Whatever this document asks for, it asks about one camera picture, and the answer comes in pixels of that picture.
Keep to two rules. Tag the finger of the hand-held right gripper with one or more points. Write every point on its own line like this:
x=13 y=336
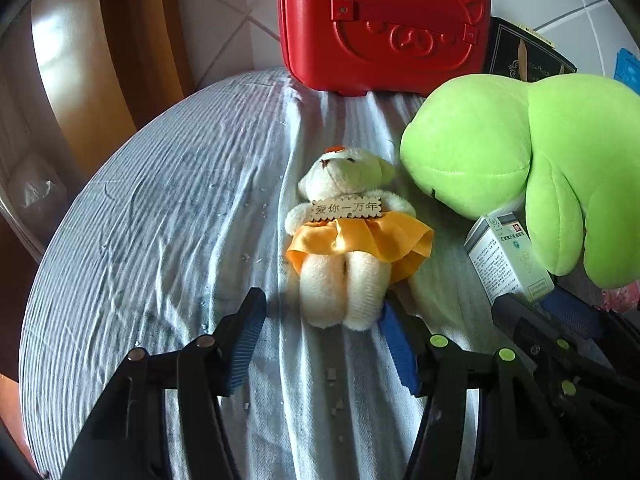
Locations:
x=575 y=315
x=520 y=317

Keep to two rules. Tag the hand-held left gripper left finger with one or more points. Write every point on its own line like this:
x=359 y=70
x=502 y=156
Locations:
x=245 y=340

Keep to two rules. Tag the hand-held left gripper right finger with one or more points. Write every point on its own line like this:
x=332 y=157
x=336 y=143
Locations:
x=400 y=347

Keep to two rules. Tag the white medicine box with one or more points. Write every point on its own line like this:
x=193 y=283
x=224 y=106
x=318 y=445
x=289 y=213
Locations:
x=505 y=260

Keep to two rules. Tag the bright green plush toy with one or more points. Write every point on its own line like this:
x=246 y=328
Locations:
x=475 y=150

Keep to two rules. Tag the white teddy bear orange dress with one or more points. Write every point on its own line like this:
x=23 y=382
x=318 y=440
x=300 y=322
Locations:
x=340 y=175

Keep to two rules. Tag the blue plastic container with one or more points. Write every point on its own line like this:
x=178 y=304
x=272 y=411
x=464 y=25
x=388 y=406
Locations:
x=629 y=67

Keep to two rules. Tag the pink patterned cloth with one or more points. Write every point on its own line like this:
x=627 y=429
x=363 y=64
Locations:
x=622 y=300

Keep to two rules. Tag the grey striped tablecloth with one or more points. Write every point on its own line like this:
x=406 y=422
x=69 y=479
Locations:
x=175 y=210

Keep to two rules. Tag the black gift box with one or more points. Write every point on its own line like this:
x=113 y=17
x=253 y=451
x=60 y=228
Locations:
x=505 y=55

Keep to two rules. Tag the red bear-face case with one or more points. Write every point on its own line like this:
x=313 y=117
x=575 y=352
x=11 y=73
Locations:
x=400 y=0

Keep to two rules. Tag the curved wooden wall trim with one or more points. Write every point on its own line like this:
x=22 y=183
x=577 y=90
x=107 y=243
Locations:
x=125 y=35

